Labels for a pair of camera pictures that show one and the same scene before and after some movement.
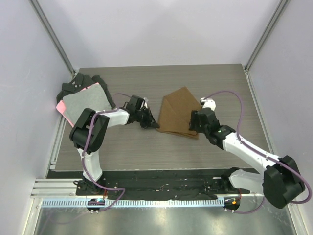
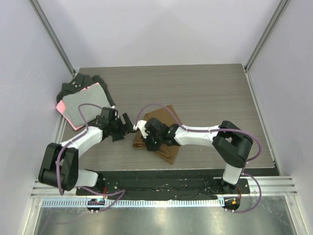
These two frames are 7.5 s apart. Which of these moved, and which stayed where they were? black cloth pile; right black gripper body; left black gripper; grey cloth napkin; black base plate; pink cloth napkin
Moved: right black gripper body; left black gripper
Stayed: grey cloth napkin; black cloth pile; pink cloth napkin; black base plate
